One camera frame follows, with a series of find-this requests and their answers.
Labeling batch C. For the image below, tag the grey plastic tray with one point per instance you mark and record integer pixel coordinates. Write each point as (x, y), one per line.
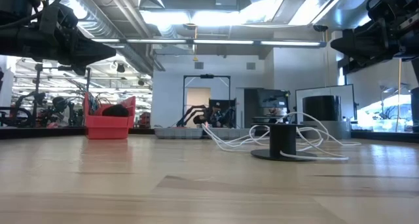
(178, 133)
(242, 132)

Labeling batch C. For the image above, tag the long ceiling light bar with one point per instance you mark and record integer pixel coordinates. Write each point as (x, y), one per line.
(157, 40)

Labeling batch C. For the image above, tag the grey wall vent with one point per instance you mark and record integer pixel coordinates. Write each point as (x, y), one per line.
(199, 65)
(250, 65)

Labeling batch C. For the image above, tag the grey round base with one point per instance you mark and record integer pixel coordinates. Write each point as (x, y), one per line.
(337, 130)

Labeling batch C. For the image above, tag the black ceiling spotlight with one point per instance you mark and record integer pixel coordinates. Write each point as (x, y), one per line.
(120, 68)

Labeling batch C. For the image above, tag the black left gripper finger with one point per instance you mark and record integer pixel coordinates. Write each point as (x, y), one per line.
(93, 53)

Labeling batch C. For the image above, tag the black robot station frame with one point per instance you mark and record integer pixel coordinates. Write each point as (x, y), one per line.
(37, 86)

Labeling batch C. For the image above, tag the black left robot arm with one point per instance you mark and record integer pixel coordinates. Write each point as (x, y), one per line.
(19, 1)

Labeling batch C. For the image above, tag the seated person with cap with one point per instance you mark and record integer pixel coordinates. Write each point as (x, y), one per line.
(214, 114)

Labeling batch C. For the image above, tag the black cylinder container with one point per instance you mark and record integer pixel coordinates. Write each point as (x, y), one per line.
(321, 106)

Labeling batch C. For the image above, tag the red plastic bin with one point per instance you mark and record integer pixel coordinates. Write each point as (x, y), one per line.
(108, 127)

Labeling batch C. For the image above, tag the black rounded object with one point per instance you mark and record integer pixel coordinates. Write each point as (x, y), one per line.
(115, 111)

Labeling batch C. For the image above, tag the black post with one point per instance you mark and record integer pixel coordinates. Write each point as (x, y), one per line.
(415, 109)

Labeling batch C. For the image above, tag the black dome camera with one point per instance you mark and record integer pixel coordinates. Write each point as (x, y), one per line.
(320, 27)

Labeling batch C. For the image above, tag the black background robot arm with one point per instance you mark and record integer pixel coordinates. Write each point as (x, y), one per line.
(188, 114)

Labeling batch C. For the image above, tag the black gantry frame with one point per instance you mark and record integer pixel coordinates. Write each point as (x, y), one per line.
(207, 76)

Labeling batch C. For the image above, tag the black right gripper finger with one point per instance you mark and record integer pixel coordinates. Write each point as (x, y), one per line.
(360, 44)

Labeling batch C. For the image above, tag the yellow hanging marker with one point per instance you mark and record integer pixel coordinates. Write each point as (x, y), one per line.
(195, 58)

